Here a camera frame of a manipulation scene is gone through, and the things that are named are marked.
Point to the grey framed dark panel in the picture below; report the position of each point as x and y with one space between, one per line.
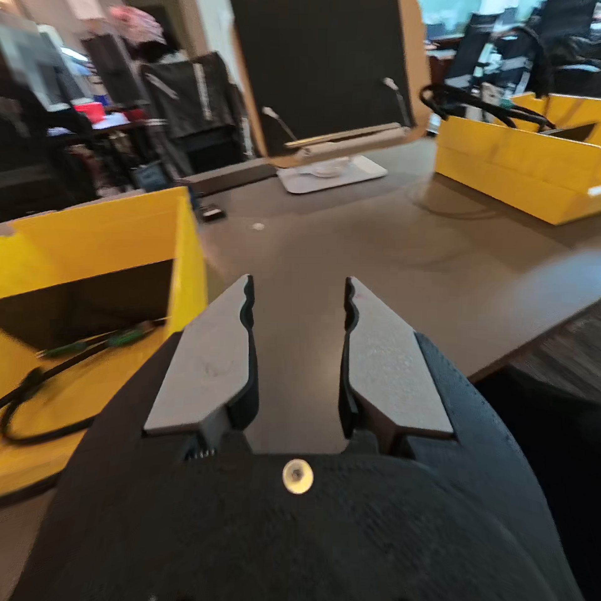
28 61

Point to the black mesh office chair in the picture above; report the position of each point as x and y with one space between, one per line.
469 47
568 28

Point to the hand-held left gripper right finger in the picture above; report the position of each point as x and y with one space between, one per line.
394 375

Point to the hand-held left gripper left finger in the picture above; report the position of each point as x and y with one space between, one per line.
206 371

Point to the small black battery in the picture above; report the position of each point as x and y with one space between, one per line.
212 213

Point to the yellow plastic bin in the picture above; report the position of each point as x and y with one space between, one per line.
516 169
94 225

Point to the wooden board with black panel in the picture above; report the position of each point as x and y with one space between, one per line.
324 70

